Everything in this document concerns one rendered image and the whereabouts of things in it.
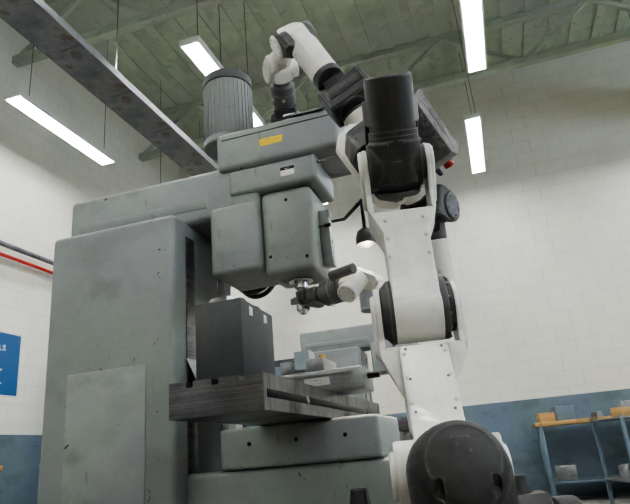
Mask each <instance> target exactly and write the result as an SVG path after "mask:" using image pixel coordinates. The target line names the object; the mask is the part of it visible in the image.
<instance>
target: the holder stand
mask: <svg viewBox="0 0 630 504"><path fill-rule="evenodd" d="M195 324H196V380H203V379H216V380H218V377H226V376H233V375H239V376H243V377H244V374H248V373H256V372H266V373H269V374H273V375H275V359H274V343H273V327H272V316H271V315H270V314H268V313H266V312H264V311H263V310H261V309H260V308H259V307H258V306H254V305H252V304H251V303H249V302H247V301H246V300H245V299H244V298H242V297H237V296H224V297H217V298H213V299H211V300H210V301H209V303H203V304H197V305H195Z"/></svg>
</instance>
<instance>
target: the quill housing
mask: <svg viewBox="0 0 630 504"><path fill-rule="evenodd" d="M322 210H324V205H323V204H322V202H321V201H320V200H319V198H318V197H317V196H316V195H315V193H314V192H313V191H312V190H311V188H309V187H308V186H301V187H296V188H291V189H287V190H282V191H278V192H273V193H269V194H266V195H264V196H263V198H262V215H263V232H264V249H265V265H266V274H267V276H268V277H269V278H271V279H272V280H274V281H275V282H276V283H278V284H279V285H281V286H282V287H284V288H286V289H292V288H295V285H291V284H289V280H291V279H293V278H297V277H310V278H313V282H312V283H310V284H308V286H309V285H315V284H319V283H320V282H321V281H324V280H327V279H329V277H328V272H329V271H330V269H326V268H325V267H324V266H323V257H322V246H321V236H320V228H318V225H319V215H318V211H322Z"/></svg>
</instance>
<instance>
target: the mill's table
mask: <svg viewBox="0 0 630 504"><path fill-rule="evenodd" d="M366 414H380V409H379V404H378V403H374V402H371V401H367V400H364V399H360V398H356V397H353V396H349V395H345V394H342V393H338V392H335V391H331V390H327V389H324V388H320V387H316V386H313V385H309V384H305V383H302V382H298V381H295V380H291V379H287V378H284V377H280V376H276V375H273V374H269V373H266V372H256V373H248V374H244V377H243V376H239V375H233V376H226V377H218V380H216V379H203V380H196V381H193V383H189V382H181V383H173V384H169V421H185V422H203V423H221V424H239V425H256V426H264V425H273V424H282V423H292V422H301V421H310V420H319V419H329V418H338V417H347V416H356V415H366Z"/></svg>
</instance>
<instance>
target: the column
mask: <svg viewBox="0 0 630 504"><path fill-rule="evenodd" d="M224 296H231V287H230V285H228V284H226V283H224V282H223V281H221V280H219V279H217V278H215V277H214V276H213V274H212V243H211V240H209V239H208V238H206V237H205V236H203V235H202V234H200V233H199V232H197V231H196V230H194V229H193V228H191V227H190V226H188V225H187V224H185V223H184V222H182V221H181V220H179V219H178V218H176V217H175V216H172V215H169V216H165V217H160V218H156V219H151V220H147V221H142V222H137V223H133V224H128V225H124V226H119V227H114V228H110V229H105V230H101V231H96V232H92V233H87V234H82V235H78V236H73V237H69V238H64V239H60V240H57V241H56V242H55V250H54V265H53V280H52V295H51V310H50V325H49V340H48V355H47V370H46V386H45V401H44V416H43V431H42V446H41V461H40V476H39V491H38V504H187V477H188V476H189V475H190V474H196V473H205V472H214V471H223V470H222V468H221V437H220V433H221V431H222V430H227V429H236V424H221V423H203V422H185V421H169V384H173V383H181V382H189V383H193V381H196V378H195V376H194V374H193V372H192V370H191V368H190V366H189V364H188V362H187V360H186V358H189V359H193V360H196V324H195V305H197V304H203V303H209V301H210V300H211V299H213V298H217V297H224Z"/></svg>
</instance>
